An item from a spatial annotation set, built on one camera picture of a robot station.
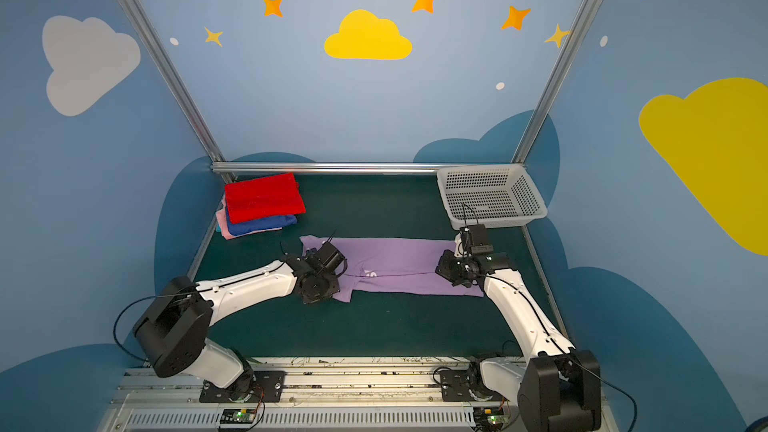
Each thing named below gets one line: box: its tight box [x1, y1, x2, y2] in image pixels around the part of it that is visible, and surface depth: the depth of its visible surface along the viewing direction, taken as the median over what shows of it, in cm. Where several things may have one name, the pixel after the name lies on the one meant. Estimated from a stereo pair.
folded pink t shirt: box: [215, 195, 240, 240], surface depth 103 cm
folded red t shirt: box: [224, 172, 306, 224], surface depth 109 cm
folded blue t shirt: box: [226, 215, 298, 236], surface depth 102 cm
